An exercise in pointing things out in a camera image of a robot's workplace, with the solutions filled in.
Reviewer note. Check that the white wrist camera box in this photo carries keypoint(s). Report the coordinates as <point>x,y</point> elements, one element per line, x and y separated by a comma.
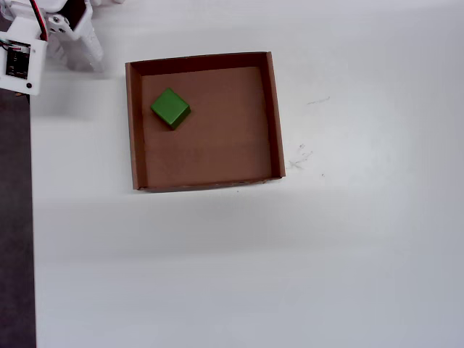
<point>21,61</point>

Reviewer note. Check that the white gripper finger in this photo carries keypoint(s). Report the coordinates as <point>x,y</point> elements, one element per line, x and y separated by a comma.
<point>92,49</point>
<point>69,54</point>

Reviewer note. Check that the green cube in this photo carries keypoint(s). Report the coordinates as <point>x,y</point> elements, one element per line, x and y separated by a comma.
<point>170,108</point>

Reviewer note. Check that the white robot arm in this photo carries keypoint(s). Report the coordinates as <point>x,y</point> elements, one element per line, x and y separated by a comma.
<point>21,7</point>

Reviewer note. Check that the brown cardboard box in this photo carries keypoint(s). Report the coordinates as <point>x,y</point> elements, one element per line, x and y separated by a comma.
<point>217,145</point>

